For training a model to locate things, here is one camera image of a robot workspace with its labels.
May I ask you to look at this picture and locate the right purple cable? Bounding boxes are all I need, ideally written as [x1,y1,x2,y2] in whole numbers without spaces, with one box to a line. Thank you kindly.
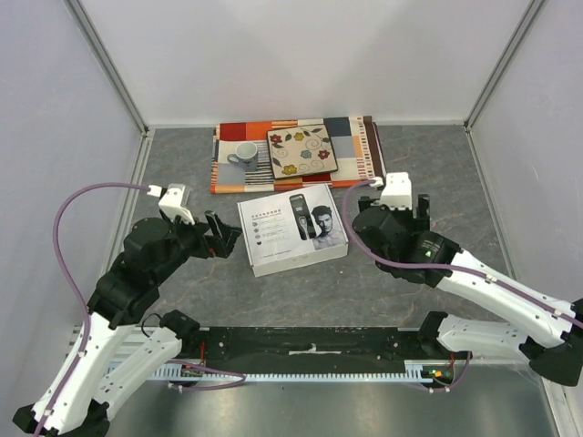
[342,178,583,395]

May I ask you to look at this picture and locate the grey cable duct rail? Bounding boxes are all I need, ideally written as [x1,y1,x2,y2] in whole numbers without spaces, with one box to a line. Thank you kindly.
[148,362,455,385]

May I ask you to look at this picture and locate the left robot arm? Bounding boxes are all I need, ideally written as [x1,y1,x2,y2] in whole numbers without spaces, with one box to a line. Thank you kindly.
[13,211,242,436]

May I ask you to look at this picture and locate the floral square plate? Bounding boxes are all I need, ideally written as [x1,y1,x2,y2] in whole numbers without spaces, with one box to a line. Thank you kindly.
[267,124,339,179]

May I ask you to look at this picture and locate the striped grey mug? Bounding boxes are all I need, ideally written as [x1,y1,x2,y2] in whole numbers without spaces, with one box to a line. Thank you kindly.
[227,141,259,172]

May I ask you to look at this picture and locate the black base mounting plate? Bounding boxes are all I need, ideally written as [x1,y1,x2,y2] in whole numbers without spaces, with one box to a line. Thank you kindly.
[179,327,467,372]

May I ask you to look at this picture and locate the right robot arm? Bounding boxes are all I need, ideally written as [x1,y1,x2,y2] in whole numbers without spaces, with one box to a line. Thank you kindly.
[351,195,582,387]

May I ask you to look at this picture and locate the patchwork orange cloth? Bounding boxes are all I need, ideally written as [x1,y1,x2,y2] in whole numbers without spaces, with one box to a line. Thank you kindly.
[210,116,387,194]

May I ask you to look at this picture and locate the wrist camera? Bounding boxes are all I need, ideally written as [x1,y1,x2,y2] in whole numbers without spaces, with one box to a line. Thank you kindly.
[148,183,195,225]
[368,172,413,210]

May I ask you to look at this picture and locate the white hair clipper kit box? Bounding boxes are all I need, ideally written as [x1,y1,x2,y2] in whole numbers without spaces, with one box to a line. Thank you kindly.
[238,184,349,278]

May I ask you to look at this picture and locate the purple cable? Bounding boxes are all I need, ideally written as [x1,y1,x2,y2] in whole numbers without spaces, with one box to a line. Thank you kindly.
[342,178,583,395]
[34,181,247,437]

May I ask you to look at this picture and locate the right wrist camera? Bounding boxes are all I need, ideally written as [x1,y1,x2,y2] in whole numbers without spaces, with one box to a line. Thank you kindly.
[368,172,413,210]

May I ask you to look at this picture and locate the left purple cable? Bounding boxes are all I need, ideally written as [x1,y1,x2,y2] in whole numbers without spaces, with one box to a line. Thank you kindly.
[34,181,247,437]

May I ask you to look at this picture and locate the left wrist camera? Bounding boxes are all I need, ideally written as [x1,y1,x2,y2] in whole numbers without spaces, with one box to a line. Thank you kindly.
[148,183,195,225]

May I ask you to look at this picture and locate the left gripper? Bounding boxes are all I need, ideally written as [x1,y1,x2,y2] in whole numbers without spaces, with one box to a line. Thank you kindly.
[153,208,242,283]

